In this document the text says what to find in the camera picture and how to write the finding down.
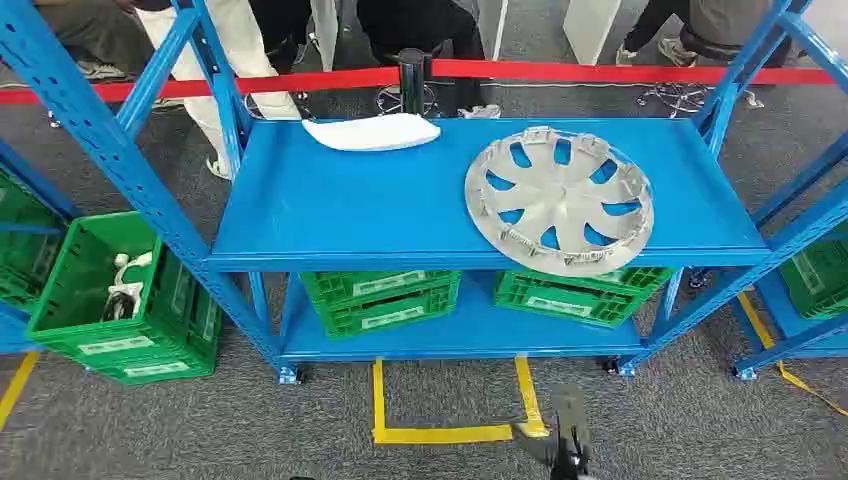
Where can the silver plastic wheel hubcap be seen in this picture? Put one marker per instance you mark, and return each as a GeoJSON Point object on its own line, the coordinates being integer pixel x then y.
{"type": "Point", "coordinates": [563, 199]}

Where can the folded green plastic crate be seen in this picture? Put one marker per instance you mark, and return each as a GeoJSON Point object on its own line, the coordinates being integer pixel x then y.
{"type": "Point", "coordinates": [563, 305]}
{"type": "Point", "coordinates": [391, 318]}
{"type": "Point", "coordinates": [384, 283]}
{"type": "Point", "coordinates": [629, 278]}
{"type": "Point", "coordinates": [159, 370]}

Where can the white plastic panel part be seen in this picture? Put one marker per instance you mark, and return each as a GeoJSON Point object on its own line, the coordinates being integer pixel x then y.
{"type": "Point", "coordinates": [371, 132]}

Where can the chrome chair base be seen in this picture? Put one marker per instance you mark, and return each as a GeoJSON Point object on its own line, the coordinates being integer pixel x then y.
{"type": "Point", "coordinates": [676, 99]}
{"type": "Point", "coordinates": [391, 100]}
{"type": "Point", "coordinates": [305, 104]}

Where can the person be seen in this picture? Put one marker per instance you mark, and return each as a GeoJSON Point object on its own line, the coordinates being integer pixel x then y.
{"type": "Point", "coordinates": [278, 26]}
{"type": "Point", "coordinates": [232, 40]}
{"type": "Point", "coordinates": [411, 26]}
{"type": "Point", "coordinates": [86, 26]}
{"type": "Point", "coordinates": [722, 20]}

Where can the black robot leg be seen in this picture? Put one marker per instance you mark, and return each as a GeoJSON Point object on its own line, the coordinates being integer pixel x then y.
{"type": "Point", "coordinates": [570, 430]}

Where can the red barrier belt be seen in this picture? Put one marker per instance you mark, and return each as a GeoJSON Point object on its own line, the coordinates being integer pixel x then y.
{"type": "Point", "coordinates": [596, 71]}

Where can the white panel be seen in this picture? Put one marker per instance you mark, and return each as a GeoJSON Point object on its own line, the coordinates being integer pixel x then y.
{"type": "Point", "coordinates": [590, 30]}

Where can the yellow floor tape strip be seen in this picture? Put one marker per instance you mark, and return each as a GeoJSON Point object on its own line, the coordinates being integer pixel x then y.
{"type": "Point", "coordinates": [758, 324]}

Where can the open green plastic crate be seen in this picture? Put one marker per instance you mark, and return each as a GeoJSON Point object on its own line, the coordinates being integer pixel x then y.
{"type": "Point", "coordinates": [26, 265]}
{"type": "Point", "coordinates": [79, 278]}
{"type": "Point", "coordinates": [818, 278]}

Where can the black stanchion post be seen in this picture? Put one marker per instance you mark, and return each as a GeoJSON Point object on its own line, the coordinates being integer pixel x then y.
{"type": "Point", "coordinates": [413, 79]}

